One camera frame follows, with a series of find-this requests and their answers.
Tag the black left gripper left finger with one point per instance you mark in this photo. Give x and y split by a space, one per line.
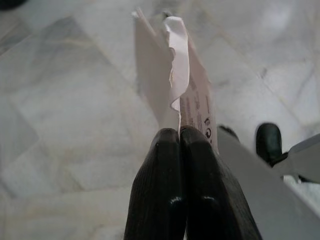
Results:
155 180

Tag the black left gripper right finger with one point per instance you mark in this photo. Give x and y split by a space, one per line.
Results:
207 190

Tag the torn white printed paper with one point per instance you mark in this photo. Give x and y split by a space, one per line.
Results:
180 62

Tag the black rounded object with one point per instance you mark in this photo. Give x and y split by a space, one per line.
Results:
269 141

